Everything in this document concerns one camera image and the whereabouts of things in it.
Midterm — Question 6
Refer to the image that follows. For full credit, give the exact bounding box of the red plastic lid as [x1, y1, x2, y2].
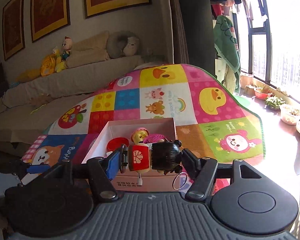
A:
[106, 137, 129, 152]

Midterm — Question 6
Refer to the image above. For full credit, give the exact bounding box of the wooden doll red dress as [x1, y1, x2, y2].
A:
[114, 140, 186, 192]

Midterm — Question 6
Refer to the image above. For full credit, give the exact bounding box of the pink plastic strainer toy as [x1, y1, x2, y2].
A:
[143, 134, 167, 144]

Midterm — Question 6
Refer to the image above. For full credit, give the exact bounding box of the pink cardboard box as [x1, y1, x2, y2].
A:
[82, 118, 189, 192]

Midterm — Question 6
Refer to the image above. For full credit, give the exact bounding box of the colourful cartoon play mat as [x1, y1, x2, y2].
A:
[23, 64, 265, 167]

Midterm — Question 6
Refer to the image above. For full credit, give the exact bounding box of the beige sofa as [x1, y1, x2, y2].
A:
[0, 55, 144, 144]

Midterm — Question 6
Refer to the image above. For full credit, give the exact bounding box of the small brown plush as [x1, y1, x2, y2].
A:
[30, 93, 53, 108]

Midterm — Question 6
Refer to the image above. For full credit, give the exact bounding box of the beige pillow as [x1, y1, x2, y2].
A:
[66, 31, 110, 68]

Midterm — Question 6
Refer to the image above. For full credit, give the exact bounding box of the white bear plush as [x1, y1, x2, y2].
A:
[123, 36, 140, 56]

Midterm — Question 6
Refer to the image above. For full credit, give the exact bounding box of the cartoon boy doll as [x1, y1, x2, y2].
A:
[55, 36, 72, 73]

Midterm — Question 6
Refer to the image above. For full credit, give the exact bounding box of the grey neck pillow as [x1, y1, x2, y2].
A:
[106, 31, 139, 59]

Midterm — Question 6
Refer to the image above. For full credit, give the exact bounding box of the green dinosaur towel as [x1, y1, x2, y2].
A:
[213, 15, 241, 94]

